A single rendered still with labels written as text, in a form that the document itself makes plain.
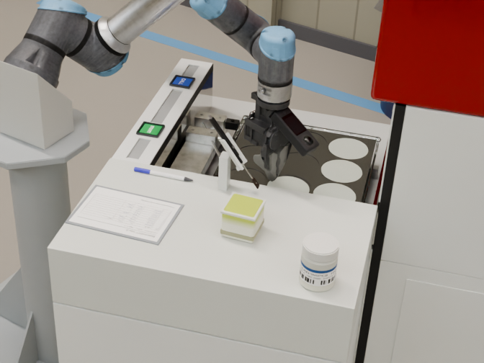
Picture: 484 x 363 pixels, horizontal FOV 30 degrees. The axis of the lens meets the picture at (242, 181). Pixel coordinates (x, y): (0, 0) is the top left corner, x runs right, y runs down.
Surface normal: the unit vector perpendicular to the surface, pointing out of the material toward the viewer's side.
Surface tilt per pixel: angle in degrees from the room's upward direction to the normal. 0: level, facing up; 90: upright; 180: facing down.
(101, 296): 90
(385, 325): 90
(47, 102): 90
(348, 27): 90
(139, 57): 0
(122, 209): 0
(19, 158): 0
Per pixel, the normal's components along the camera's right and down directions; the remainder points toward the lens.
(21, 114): -0.51, 0.47
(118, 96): 0.04, -0.83
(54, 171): 0.74, 0.41
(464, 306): -0.25, 0.54
